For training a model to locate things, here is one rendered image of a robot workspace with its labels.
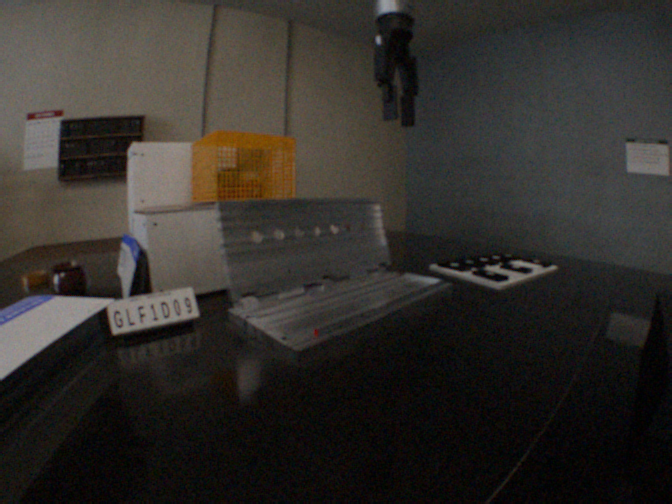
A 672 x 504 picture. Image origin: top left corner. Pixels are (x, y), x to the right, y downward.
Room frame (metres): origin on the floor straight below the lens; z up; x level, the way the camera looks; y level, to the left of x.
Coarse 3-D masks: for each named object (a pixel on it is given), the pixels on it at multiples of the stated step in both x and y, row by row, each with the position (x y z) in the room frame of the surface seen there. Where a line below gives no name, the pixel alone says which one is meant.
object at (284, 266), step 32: (224, 224) 0.51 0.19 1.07; (256, 224) 0.56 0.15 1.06; (288, 224) 0.61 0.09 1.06; (320, 224) 0.67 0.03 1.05; (352, 224) 0.74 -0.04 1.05; (384, 224) 0.80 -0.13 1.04; (224, 256) 0.50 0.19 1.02; (256, 256) 0.55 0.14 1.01; (288, 256) 0.59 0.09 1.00; (320, 256) 0.63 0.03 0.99; (352, 256) 0.70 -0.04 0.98; (384, 256) 0.77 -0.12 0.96; (256, 288) 0.52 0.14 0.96; (288, 288) 0.56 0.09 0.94
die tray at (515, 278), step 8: (448, 272) 0.83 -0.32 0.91; (456, 272) 0.82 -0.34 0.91; (464, 272) 0.81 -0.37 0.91; (496, 272) 0.81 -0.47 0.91; (504, 272) 0.80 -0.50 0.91; (512, 272) 0.80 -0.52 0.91; (536, 272) 0.79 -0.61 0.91; (544, 272) 0.80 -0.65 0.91; (472, 280) 0.75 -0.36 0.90; (480, 280) 0.73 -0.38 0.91; (488, 280) 0.72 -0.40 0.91; (512, 280) 0.72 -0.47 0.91; (520, 280) 0.72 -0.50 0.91; (528, 280) 0.74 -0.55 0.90; (504, 288) 0.68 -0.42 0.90
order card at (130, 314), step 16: (192, 288) 0.49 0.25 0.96; (112, 304) 0.39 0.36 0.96; (128, 304) 0.41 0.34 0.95; (144, 304) 0.42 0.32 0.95; (160, 304) 0.44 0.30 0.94; (176, 304) 0.46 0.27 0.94; (192, 304) 0.48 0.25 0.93; (112, 320) 0.38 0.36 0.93; (128, 320) 0.39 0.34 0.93; (144, 320) 0.41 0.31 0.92; (160, 320) 0.43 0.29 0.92; (176, 320) 0.45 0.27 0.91
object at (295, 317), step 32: (320, 288) 0.63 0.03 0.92; (352, 288) 0.64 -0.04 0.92; (384, 288) 0.64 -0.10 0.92; (416, 288) 0.64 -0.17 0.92; (448, 288) 0.64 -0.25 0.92; (256, 320) 0.45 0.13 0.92; (288, 320) 0.46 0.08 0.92; (320, 320) 0.46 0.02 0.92; (384, 320) 0.47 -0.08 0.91; (288, 352) 0.37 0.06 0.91; (320, 352) 0.38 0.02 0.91
